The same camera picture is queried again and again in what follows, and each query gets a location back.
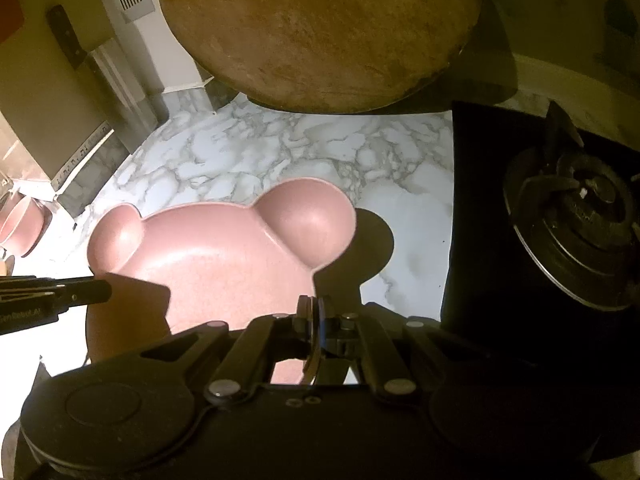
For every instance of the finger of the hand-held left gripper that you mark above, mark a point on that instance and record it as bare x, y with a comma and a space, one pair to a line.
82, 292

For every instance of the orange spatula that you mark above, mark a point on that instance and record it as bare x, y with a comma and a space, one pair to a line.
10, 15

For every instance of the pink bear-shaped plate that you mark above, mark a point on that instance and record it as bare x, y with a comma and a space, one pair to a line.
225, 255

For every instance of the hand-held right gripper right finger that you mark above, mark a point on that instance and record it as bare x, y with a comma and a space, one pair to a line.
327, 320

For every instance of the black gas stove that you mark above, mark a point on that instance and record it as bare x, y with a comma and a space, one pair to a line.
540, 240

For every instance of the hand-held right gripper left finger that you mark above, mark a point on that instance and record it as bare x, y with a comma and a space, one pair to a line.
306, 320

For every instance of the round wooden cutting board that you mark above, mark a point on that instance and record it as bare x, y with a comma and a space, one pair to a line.
320, 30

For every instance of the pink pot with steel inside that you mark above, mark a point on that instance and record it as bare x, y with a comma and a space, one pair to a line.
20, 225

